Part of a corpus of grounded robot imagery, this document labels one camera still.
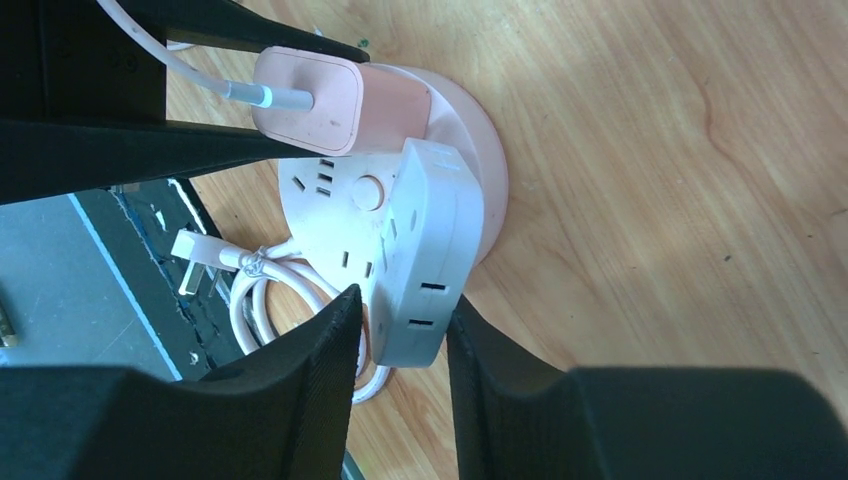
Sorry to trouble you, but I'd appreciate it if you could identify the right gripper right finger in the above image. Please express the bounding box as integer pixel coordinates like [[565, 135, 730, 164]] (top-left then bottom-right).
[[447, 299, 847, 479]]

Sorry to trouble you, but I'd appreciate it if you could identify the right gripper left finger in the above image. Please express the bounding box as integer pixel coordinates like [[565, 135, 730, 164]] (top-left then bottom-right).
[[1, 285, 363, 479]]

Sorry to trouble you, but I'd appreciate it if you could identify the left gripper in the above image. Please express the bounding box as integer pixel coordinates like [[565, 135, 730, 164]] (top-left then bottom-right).
[[1, 0, 370, 204]]

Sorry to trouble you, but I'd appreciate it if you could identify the pink round socket hub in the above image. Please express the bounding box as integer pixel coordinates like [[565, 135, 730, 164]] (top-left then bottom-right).
[[278, 64, 509, 290]]

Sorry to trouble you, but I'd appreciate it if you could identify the pink small adapter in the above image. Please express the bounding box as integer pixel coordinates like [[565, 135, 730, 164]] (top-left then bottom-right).
[[252, 46, 431, 157]]

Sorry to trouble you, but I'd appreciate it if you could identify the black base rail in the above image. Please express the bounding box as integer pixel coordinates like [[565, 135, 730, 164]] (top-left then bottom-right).
[[0, 177, 246, 382]]

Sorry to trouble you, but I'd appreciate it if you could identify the pink usb cable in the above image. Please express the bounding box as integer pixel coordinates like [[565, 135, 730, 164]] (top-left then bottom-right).
[[95, 0, 316, 113]]

